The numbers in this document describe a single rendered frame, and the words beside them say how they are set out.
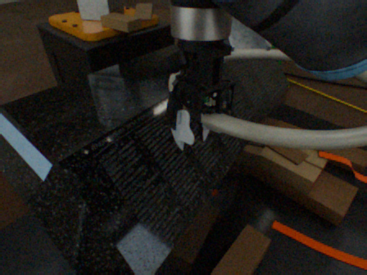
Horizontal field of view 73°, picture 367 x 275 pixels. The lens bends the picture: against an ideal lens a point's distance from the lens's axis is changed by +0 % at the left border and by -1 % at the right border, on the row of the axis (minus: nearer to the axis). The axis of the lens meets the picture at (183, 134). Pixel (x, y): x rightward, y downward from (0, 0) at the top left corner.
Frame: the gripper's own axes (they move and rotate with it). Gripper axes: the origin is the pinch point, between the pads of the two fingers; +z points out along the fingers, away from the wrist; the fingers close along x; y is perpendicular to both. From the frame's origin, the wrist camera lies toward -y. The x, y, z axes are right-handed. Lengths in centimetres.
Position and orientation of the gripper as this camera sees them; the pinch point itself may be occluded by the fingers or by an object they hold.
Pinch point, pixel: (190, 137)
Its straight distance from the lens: 50.8
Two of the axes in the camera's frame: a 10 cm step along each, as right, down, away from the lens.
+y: 5.5, 4.7, -6.9
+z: 0.0, 8.2, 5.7
